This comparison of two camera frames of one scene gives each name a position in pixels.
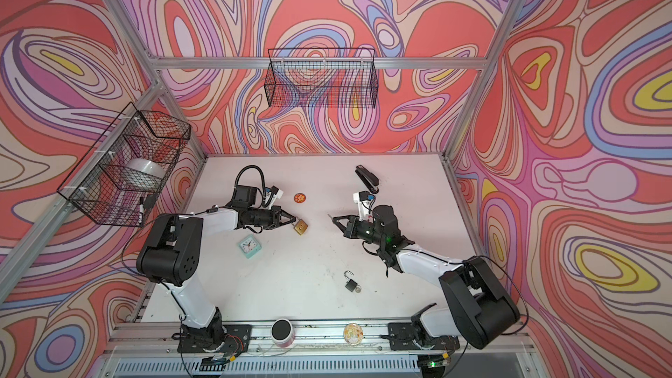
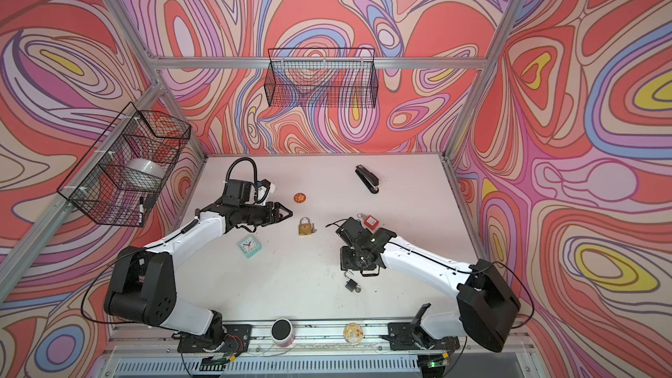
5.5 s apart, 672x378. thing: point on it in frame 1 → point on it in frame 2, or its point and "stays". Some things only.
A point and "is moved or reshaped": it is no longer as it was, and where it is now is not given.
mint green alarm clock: (249, 246) stays
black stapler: (367, 178) stays
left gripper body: (263, 218) stays
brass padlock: (300, 227) is moved or reshaped
